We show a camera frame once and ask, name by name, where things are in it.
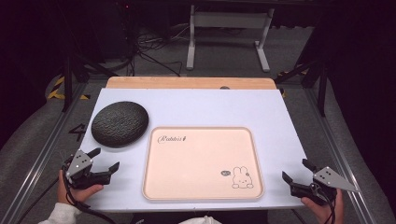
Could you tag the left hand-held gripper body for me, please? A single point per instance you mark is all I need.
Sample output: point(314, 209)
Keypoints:
point(81, 174)

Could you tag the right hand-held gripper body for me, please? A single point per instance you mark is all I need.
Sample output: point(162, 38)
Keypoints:
point(323, 183)

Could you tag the round black textured plate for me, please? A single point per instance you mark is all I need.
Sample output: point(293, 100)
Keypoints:
point(120, 123)

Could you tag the beige tray with rabbit print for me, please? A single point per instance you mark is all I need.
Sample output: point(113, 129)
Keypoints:
point(202, 163)

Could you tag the person's left hand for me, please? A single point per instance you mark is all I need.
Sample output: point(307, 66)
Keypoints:
point(78, 193)

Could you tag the person's right hand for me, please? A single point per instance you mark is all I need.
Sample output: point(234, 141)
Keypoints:
point(323, 209)

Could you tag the black tripod stand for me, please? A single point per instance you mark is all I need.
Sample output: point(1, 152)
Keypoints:
point(74, 71)
point(314, 77)

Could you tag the person's white clothing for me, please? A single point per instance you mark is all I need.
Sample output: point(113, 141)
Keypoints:
point(199, 220)

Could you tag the white table mat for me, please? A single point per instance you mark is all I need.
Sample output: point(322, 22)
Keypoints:
point(199, 109)

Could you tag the aluminium floor rail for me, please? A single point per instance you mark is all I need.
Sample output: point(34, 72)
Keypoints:
point(40, 152)
point(336, 155)

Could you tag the white metal table frame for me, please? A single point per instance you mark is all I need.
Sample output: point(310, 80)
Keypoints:
point(230, 34)

